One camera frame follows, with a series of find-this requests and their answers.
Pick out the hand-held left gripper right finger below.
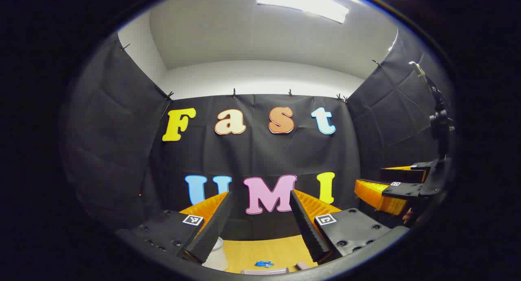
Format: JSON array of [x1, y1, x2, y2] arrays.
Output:
[[290, 189, 409, 264]]

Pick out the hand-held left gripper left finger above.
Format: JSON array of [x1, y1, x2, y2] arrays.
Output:
[[116, 192, 233, 265]]

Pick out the white ribbed garbage bin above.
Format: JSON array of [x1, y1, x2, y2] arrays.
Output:
[[202, 237, 228, 271]]

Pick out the purple plastic dustpan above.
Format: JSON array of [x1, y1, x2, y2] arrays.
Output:
[[241, 268, 289, 276]]

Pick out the wooden desktop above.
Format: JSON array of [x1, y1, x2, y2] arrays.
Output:
[[222, 234, 319, 274]]

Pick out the black backdrop cloth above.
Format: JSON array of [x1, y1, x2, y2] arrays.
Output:
[[61, 29, 452, 243]]

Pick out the ceiling light panel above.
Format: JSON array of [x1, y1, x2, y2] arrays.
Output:
[[256, 0, 350, 24]]

